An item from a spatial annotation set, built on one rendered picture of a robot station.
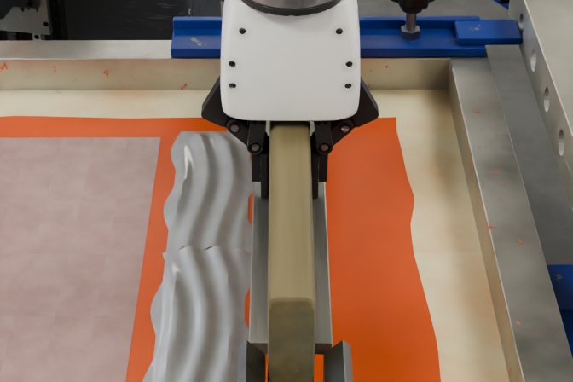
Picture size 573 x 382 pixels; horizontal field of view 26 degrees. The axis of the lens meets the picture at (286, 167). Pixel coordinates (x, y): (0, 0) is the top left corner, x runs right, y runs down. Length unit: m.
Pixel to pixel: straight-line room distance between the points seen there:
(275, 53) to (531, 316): 0.26
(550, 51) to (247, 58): 0.34
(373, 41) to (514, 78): 1.97
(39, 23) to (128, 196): 0.92
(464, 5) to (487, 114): 2.38
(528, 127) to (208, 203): 1.98
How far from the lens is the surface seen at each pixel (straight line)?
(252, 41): 0.87
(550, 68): 1.09
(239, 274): 0.98
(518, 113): 3.02
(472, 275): 0.99
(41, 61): 1.21
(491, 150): 1.07
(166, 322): 0.93
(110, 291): 0.97
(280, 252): 0.80
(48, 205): 1.07
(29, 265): 1.01
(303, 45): 0.87
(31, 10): 1.95
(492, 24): 1.23
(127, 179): 1.09
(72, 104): 1.20
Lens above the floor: 1.58
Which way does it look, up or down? 35 degrees down
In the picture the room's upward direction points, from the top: straight up
